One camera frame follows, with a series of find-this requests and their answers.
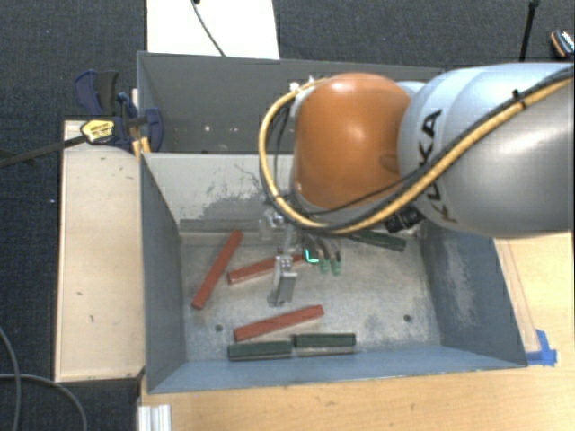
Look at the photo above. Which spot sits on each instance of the grey metal bin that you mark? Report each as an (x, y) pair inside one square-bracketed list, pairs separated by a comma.
[(386, 294)]

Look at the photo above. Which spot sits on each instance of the red-brown flat block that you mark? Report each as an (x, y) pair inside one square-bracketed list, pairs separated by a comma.
[(278, 323), (251, 273), (218, 268)]

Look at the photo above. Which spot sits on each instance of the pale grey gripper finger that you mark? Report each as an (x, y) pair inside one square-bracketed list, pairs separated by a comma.
[(276, 292), (289, 285)]

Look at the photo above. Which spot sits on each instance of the dark green flat block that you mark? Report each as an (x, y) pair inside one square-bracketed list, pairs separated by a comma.
[(325, 340), (260, 351), (382, 240)]

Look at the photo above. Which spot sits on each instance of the pale wood flat board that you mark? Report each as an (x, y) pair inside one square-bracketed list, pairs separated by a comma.
[(101, 263)]

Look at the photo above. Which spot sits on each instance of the black cylinder on white bracket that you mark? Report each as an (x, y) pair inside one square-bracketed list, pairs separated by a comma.
[(401, 221)]

